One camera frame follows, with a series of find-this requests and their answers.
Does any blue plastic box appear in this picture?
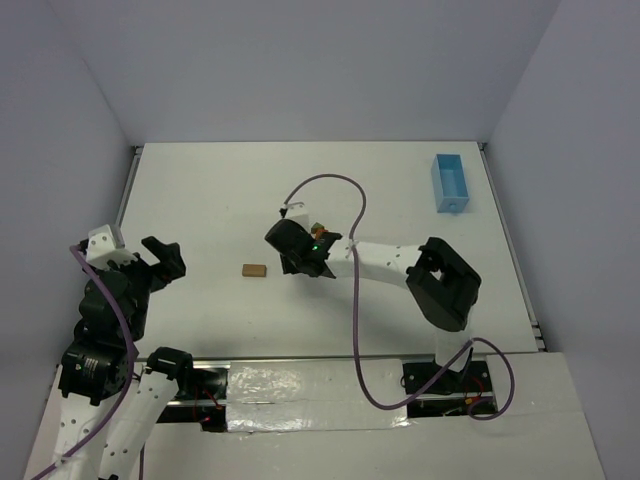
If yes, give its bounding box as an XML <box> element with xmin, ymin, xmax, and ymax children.
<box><xmin>431</xmin><ymin>154</ymin><xmax>470</xmax><ymax>214</ymax></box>

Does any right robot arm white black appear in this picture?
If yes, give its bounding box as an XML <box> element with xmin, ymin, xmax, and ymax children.
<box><xmin>265</xmin><ymin>219</ymin><xmax>482</xmax><ymax>373</ymax></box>

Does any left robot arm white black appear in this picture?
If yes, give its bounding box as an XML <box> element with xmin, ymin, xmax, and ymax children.
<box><xmin>36</xmin><ymin>225</ymin><xmax>193</xmax><ymax>479</ymax></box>

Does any silver tape white foam board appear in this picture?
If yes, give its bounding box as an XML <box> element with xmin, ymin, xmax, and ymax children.
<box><xmin>226</xmin><ymin>359</ymin><xmax>410</xmax><ymax>433</ymax></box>

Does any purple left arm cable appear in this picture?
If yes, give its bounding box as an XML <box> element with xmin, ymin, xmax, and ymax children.
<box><xmin>29</xmin><ymin>243</ymin><xmax>146</xmax><ymax>480</ymax></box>

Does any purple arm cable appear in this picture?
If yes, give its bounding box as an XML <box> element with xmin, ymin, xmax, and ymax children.
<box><xmin>282</xmin><ymin>173</ymin><xmax>518</xmax><ymax>416</ymax></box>
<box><xmin>29</xmin><ymin>243</ymin><xmax>146</xmax><ymax>480</ymax></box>

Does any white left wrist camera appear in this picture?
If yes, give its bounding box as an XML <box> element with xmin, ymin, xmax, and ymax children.
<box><xmin>85</xmin><ymin>224</ymin><xmax>138</xmax><ymax>270</ymax></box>

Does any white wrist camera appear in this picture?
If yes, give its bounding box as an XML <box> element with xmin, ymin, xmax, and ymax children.
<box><xmin>85</xmin><ymin>224</ymin><xmax>138</xmax><ymax>270</ymax></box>
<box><xmin>279</xmin><ymin>202</ymin><xmax>310</xmax><ymax>233</ymax></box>

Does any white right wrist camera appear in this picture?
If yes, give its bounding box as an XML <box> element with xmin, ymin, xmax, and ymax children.
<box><xmin>279</xmin><ymin>202</ymin><xmax>310</xmax><ymax>233</ymax></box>

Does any aluminium table edge rail left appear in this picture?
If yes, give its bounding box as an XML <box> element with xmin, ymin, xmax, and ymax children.
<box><xmin>115</xmin><ymin>146</ymin><xmax>144</xmax><ymax>227</ymax></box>

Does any aluminium table edge rail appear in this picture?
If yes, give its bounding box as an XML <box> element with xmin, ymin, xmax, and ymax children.
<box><xmin>115</xmin><ymin>146</ymin><xmax>144</xmax><ymax>227</ymax></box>
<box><xmin>477</xmin><ymin>142</ymin><xmax>546</xmax><ymax>354</ymax></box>

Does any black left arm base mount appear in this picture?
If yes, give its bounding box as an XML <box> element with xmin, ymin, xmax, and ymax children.
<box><xmin>119</xmin><ymin>359</ymin><xmax>230</xmax><ymax>432</ymax></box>

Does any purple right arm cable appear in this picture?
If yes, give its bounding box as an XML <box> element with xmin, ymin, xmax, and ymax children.
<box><xmin>282</xmin><ymin>173</ymin><xmax>518</xmax><ymax>416</ymax></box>

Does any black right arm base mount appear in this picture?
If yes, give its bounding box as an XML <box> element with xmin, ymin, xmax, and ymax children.
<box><xmin>400</xmin><ymin>356</ymin><xmax>492</xmax><ymax>400</ymax></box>

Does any aluminium table edge rail right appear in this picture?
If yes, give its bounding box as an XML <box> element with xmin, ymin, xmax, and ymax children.
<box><xmin>477</xmin><ymin>142</ymin><xmax>546</xmax><ymax>354</ymax></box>

